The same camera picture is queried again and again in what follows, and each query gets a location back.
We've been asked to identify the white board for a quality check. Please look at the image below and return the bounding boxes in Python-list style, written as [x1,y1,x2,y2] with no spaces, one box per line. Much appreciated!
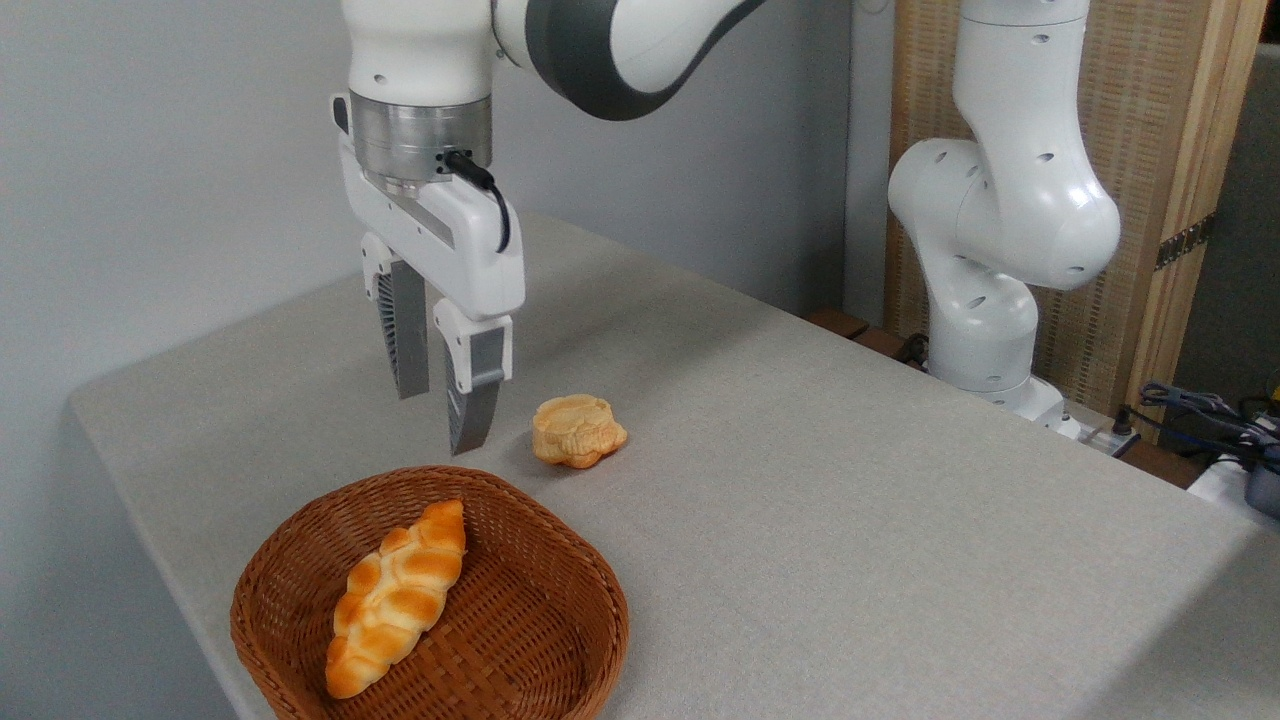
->
[1186,452,1280,533]

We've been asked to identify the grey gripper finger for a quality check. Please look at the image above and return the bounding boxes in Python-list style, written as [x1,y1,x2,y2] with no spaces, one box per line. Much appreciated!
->
[360,231,432,402]
[432,297,515,458]

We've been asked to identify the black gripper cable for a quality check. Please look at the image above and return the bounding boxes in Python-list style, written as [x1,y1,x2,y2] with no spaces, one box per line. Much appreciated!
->
[442,149,513,254]

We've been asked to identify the grey tablecloth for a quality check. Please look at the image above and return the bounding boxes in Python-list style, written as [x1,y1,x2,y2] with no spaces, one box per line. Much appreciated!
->
[68,212,1280,720]

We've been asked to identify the long twisted bread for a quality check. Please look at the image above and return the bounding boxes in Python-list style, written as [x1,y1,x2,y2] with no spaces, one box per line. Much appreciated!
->
[325,499,468,700]

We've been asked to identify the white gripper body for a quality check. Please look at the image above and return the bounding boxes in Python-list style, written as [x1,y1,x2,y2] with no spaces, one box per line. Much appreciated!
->
[330,92,528,324]

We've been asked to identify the round pale bread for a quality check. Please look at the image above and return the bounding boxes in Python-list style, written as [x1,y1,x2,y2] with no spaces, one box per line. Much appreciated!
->
[531,393,629,470]

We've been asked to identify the bundle of dark cables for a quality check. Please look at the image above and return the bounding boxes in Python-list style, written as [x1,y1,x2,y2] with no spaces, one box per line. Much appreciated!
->
[1125,378,1280,473]

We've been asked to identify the brown wicker basket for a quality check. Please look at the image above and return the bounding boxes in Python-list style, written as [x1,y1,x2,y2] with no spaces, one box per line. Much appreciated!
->
[230,465,631,720]

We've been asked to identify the metal screen hinge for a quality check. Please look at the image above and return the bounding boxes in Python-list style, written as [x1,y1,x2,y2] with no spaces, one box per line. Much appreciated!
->
[1155,213,1217,272]

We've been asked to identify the woven screen with wooden frame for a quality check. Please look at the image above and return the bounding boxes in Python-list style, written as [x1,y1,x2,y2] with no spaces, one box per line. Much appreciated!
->
[885,0,1269,443]

